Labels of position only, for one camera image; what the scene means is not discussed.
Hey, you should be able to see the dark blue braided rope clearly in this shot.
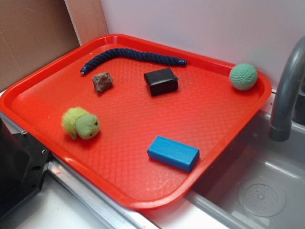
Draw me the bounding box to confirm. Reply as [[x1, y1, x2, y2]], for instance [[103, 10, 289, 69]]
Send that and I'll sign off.
[[80, 47, 187, 76]]

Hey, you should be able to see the black rectangular block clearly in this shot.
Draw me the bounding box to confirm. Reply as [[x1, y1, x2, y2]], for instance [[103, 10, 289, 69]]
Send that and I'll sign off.
[[144, 68, 179, 96]]

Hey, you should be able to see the brown cardboard panel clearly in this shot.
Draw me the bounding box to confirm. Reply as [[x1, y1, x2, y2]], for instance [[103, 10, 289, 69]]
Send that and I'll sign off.
[[0, 0, 108, 91]]

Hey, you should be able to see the grey sink basin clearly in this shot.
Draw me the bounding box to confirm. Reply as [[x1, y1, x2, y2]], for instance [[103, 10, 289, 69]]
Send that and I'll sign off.
[[144, 112, 305, 229]]

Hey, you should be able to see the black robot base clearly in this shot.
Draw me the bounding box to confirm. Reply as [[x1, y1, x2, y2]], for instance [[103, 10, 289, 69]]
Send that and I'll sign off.
[[0, 121, 50, 219]]

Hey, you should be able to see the blue rectangular block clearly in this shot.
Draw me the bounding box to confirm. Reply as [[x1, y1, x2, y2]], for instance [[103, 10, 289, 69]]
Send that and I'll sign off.
[[147, 136, 200, 172]]

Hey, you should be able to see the brown rough rock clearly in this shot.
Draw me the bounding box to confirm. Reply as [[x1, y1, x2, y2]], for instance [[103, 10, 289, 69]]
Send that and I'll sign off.
[[92, 72, 113, 94]]

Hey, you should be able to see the grey faucet spout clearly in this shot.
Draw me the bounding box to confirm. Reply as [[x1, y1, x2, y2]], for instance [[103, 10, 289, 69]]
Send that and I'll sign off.
[[268, 37, 305, 142]]

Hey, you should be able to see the green plush toy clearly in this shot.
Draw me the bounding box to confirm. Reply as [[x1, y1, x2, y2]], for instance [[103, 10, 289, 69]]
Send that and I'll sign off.
[[61, 107, 100, 140]]

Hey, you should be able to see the red plastic tray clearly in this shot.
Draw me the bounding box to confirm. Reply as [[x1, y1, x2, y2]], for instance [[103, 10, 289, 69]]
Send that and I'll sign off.
[[0, 34, 272, 209]]

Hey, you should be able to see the green knitted ball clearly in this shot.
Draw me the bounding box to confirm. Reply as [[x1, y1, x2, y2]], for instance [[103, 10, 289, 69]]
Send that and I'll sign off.
[[229, 63, 258, 91]]

